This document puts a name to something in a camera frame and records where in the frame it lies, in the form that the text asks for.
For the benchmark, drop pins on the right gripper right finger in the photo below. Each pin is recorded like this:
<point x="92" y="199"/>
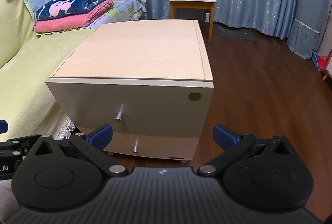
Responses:
<point x="235" y="147"/>

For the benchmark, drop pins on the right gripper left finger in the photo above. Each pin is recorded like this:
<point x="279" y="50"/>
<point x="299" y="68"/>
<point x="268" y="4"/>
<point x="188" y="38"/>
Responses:
<point x="90" y="148"/>

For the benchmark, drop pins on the light green sofa cover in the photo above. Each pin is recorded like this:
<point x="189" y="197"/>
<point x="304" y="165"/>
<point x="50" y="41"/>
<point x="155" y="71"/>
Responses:
<point x="27" y="60"/>

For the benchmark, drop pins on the red blue toy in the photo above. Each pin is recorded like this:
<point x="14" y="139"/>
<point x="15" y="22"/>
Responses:
<point x="320" y="61"/>

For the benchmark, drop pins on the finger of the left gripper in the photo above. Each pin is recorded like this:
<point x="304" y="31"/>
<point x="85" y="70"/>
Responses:
<point x="3" y="126"/>

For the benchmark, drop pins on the lower drawer metal knob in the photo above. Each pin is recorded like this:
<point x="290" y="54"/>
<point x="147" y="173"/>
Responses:
<point x="135" y="148"/>

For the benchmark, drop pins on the light wood bedside cabinet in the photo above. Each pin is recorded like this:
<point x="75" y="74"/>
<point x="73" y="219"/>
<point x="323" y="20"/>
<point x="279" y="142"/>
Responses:
<point x="149" y="66"/>

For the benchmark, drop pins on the drawer metal knob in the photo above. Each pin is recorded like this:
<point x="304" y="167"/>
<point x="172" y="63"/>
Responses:
<point x="135" y="148"/>
<point x="119" y="114"/>

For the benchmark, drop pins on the upper drawer metal knob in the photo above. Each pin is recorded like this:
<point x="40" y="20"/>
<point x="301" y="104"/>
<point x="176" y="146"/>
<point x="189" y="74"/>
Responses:
<point x="119" y="114"/>

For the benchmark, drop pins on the round green sticker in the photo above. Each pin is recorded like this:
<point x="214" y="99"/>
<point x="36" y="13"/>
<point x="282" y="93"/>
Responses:
<point x="195" y="96"/>

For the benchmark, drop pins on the pink knitted blanket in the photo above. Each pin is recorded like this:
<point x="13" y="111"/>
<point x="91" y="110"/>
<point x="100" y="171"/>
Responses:
<point x="73" y="21"/>

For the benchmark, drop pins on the navy cartoon blanket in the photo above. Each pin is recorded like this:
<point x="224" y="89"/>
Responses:
<point x="55" y="9"/>

